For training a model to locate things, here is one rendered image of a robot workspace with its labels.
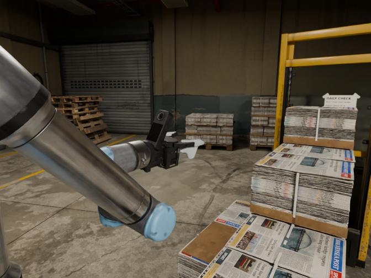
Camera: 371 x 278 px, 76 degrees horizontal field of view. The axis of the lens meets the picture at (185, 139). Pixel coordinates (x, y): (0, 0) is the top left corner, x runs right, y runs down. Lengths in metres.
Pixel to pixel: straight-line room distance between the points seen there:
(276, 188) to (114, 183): 0.82
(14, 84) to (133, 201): 0.26
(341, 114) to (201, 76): 6.28
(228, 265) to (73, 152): 0.66
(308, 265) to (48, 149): 0.84
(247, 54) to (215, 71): 1.04
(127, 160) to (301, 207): 0.78
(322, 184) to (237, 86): 6.56
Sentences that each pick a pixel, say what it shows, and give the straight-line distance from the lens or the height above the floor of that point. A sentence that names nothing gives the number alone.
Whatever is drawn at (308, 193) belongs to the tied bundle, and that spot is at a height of 0.98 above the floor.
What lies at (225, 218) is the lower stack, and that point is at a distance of 1.61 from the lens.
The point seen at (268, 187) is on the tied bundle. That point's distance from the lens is 1.13.
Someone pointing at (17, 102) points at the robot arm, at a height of 1.37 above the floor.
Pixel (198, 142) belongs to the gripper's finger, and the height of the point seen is 1.23.
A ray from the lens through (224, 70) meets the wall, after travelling 7.54.
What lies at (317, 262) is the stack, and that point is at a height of 0.83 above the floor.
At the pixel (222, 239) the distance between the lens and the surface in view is 1.41.
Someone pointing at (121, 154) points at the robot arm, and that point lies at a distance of 0.58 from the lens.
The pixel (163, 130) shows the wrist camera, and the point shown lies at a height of 1.28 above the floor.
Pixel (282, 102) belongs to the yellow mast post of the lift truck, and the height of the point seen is 1.30.
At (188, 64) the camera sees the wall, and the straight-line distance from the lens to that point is 7.73.
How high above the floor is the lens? 1.38
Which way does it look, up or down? 11 degrees down
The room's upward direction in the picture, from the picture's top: straight up
